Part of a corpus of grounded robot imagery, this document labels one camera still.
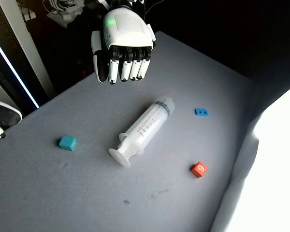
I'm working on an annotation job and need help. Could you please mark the large clear plastic syringe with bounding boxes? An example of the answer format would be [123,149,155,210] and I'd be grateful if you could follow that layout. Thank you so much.
[108,95,176,168]

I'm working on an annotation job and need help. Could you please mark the white light strip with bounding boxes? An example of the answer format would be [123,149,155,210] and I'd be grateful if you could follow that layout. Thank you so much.
[0,30,40,109]

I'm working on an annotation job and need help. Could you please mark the teal cube block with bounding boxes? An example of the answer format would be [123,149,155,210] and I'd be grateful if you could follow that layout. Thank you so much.
[58,135,78,152]

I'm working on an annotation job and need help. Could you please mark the grey table cloth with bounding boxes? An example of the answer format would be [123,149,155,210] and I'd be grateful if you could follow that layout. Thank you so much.
[0,30,261,232]

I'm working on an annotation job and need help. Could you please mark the blue flat block two holes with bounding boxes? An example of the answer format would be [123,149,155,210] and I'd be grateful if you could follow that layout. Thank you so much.
[194,108,209,117]

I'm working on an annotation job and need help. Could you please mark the orange cube with number nine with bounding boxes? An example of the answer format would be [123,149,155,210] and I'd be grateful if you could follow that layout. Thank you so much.
[190,161,208,179]

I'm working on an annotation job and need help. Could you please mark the white upright post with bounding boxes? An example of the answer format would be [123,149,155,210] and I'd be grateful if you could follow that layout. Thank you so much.
[0,0,57,99]

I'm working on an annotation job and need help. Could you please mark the pile of white cables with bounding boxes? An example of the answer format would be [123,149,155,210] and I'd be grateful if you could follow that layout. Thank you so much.
[42,0,86,28]

